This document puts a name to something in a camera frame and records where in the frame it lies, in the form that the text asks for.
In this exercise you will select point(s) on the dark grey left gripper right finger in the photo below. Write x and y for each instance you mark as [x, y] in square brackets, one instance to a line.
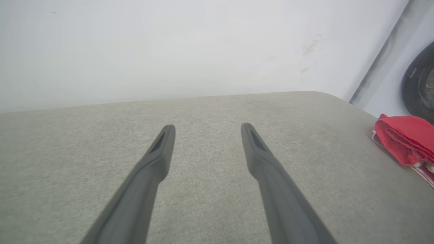
[281, 196]

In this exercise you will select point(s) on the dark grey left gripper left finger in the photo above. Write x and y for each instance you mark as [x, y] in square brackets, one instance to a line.
[135, 193]

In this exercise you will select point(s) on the red t-shirt with white trim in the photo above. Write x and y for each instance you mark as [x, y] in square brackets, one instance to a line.
[407, 139]

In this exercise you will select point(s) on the white washing machine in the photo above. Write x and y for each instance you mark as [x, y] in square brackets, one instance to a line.
[390, 78]

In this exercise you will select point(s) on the black round wheel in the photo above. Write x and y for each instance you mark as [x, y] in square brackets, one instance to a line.
[418, 88]

